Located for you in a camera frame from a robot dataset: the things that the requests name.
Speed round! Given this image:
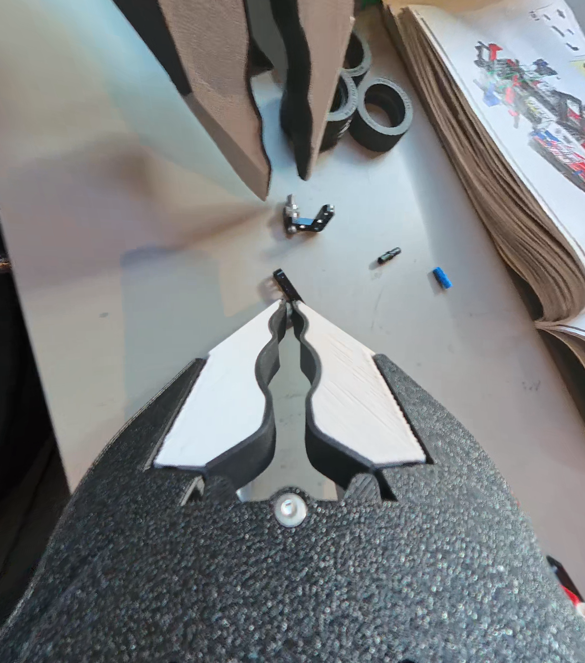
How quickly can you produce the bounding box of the open instruction booklet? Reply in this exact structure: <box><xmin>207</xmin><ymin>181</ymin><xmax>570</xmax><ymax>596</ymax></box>
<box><xmin>383</xmin><ymin>0</ymin><xmax>585</xmax><ymax>499</ymax></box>

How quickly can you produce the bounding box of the black thin toy liftarm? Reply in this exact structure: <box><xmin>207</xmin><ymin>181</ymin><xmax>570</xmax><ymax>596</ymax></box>
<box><xmin>273</xmin><ymin>268</ymin><xmax>305</xmax><ymax>307</ymax></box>

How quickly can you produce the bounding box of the grey desk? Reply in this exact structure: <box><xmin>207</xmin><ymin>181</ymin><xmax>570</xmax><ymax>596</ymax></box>
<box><xmin>0</xmin><ymin>0</ymin><xmax>585</xmax><ymax>570</ymax></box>

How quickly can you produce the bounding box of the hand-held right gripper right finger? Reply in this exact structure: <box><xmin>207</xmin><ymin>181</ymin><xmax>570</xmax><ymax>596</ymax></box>
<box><xmin>292</xmin><ymin>301</ymin><xmax>428</xmax><ymax>492</ymax></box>

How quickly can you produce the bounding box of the black angled toy beam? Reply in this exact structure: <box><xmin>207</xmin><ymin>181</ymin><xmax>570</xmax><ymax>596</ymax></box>
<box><xmin>293</xmin><ymin>203</ymin><xmax>336</xmax><ymax>234</ymax></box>

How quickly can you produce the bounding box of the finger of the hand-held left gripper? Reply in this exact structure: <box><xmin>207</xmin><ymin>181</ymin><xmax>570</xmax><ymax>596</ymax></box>
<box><xmin>279</xmin><ymin>0</ymin><xmax>356</xmax><ymax>182</ymax></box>
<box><xmin>159</xmin><ymin>0</ymin><xmax>273</xmax><ymax>203</ymax></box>

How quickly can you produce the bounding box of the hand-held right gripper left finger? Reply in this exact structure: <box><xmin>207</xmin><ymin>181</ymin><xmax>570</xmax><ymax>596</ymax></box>
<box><xmin>152</xmin><ymin>301</ymin><xmax>286</xmax><ymax>488</ymax></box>

